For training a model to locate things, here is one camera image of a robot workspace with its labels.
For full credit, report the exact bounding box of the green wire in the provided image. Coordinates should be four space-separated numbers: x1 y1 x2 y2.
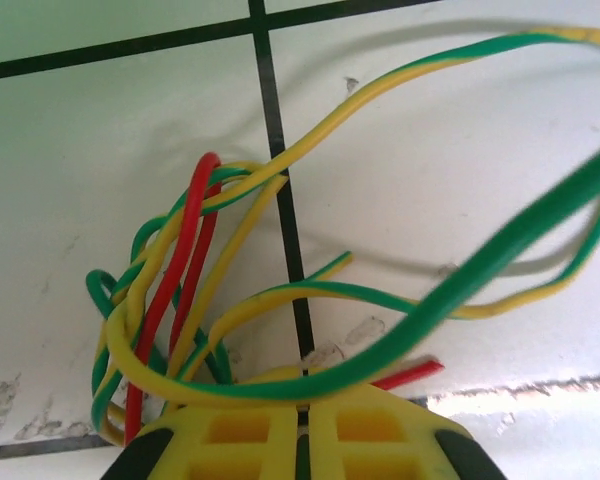
84 267 234 386

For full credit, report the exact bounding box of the yellow wire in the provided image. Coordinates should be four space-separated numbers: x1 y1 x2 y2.
167 172 291 381

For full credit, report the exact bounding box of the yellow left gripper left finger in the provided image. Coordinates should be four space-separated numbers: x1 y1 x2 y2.
99 366 304 480

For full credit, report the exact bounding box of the yellow-green striped wire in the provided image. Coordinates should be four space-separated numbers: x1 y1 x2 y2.
102 142 600 406
294 249 355 284
167 189 600 381
92 27 600 436

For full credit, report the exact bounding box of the red wire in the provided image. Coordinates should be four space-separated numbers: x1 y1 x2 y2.
123 151 446 449

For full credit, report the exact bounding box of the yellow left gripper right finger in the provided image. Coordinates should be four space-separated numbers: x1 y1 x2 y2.
302 368 509 480

